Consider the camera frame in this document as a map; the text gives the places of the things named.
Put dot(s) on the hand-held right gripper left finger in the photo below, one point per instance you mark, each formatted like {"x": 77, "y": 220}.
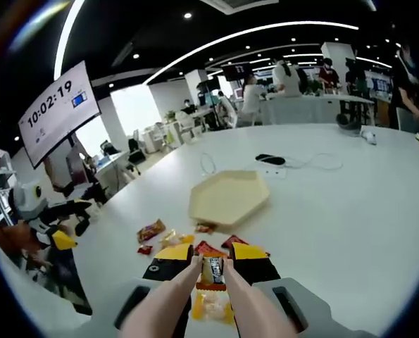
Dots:
{"x": 167, "y": 267}

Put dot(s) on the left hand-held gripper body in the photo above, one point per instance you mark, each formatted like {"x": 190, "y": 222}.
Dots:
{"x": 27, "y": 204}

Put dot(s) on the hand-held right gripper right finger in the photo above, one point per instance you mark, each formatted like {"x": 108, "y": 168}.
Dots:
{"x": 255, "y": 267}

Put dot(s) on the small red food packet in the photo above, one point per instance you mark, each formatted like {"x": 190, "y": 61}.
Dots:
{"x": 145, "y": 250}

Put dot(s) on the yellow clear food packet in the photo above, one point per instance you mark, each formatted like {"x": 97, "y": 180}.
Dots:
{"x": 174, "y": 239}

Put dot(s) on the red food bar packet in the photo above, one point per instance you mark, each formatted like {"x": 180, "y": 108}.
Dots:
{"x": 235, "y": 241}
{"x": 207, "y": 248}

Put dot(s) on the pink food tongs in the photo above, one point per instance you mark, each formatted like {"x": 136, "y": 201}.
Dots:
{"x": 160, "y": 303}

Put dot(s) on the brown gold food packet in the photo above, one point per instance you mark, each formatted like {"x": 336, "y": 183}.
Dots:
{"x": 151, "y": 230}

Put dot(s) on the yellow bread food packet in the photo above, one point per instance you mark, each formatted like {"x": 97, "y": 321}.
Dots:
{"x": 212, "y": 306}

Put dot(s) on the beige hexagonal container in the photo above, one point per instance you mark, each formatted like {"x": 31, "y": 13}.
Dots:
{"x": 226, "y": 197}

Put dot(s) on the black computer mouse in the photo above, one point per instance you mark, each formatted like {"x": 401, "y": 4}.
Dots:
{"x": 82, "y": 227}

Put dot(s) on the person's legs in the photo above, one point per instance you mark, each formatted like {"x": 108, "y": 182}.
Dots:
{"x": 64, "y": 278}

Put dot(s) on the desktop monitor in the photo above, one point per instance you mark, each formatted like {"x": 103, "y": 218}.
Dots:
{"x": 77, "y": 165}

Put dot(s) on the black office chair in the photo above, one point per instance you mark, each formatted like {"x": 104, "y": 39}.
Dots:
{"x": 136, "y": 152}

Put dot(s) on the large white display screen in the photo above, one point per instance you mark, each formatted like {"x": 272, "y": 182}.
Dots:
{"x": 54, "y": 112}

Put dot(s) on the flat white adapter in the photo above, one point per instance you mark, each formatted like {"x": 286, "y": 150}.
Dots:
{"x": 276, "y": 172}

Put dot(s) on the black power strip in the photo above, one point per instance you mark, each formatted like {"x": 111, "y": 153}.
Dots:
{"x": 269, "y": 159}

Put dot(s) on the potted plant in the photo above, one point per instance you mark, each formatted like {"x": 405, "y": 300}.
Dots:
{"x": 170, "y": 115}

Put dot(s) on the white counter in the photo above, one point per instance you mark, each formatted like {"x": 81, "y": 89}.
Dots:
{"x": 300, "y": 109}

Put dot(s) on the dark grey pouch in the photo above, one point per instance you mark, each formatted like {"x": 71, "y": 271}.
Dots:
{"x": 348, "y": 125}

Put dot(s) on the small white device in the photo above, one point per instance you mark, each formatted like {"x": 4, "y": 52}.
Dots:
{"x": 369, "y": 137}

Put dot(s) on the black hanging sign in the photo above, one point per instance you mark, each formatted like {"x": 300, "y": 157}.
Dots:
{"x": 237, "y": 70}

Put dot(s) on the ceiling air conditioner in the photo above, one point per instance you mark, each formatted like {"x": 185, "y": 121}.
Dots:
{"x": 237, "y": 4}

